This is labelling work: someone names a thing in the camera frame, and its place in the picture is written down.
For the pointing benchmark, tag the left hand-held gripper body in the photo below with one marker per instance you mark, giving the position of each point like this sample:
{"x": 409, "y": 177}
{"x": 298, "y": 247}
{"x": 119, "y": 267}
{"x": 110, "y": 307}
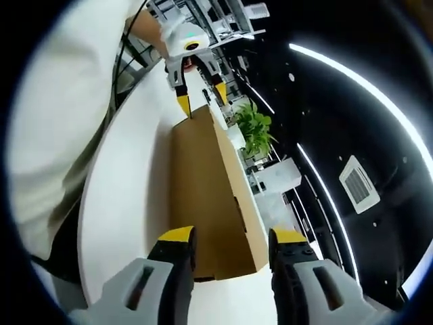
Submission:
{"x": 189, "y": 37}

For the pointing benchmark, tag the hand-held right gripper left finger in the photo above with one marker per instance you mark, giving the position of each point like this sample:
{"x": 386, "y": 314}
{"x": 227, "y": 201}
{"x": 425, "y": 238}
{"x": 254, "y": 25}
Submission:
{"x": 135, "y": 291}

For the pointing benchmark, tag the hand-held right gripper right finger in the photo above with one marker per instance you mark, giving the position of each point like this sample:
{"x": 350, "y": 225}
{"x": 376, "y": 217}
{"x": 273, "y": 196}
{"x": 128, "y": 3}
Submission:
{"x": 331, "y": 291}

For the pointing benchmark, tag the brown cardboard shoe box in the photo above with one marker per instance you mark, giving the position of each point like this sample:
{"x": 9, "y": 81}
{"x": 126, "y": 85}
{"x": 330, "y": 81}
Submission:
{"x": 196, "y": 189}

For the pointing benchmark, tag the small dark desk object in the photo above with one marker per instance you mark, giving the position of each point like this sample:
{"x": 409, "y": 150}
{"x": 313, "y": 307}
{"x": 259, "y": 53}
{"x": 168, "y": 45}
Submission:
{"x": 205, "y": 94}

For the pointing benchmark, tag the grey shelf rack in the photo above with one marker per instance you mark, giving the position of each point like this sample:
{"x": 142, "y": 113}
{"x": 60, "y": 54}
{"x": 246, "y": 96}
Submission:
{"x": 233, "y": 20}

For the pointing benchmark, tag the potted green plant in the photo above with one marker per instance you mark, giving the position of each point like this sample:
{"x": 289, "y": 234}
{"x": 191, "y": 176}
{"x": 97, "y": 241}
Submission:
{"x": 255, "y": 125}

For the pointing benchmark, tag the ceiling light strip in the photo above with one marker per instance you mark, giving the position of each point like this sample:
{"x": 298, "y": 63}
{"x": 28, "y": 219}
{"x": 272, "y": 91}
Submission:
{"x": 304, "y": 50}
{"x": 304, "y": 155}

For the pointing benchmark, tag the ceiling air conditioner vent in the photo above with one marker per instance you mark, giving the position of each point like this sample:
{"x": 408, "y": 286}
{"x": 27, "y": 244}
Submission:
{"x": 360, "y": 184}

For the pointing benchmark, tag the person in white shirt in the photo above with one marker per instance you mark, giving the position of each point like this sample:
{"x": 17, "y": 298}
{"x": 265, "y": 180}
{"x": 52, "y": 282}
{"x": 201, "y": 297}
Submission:
{"x": 67, "y": 101}

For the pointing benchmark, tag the white mesh partition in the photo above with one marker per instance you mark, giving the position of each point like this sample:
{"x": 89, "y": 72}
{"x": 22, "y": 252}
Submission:
{"x": 277, "y": 176}

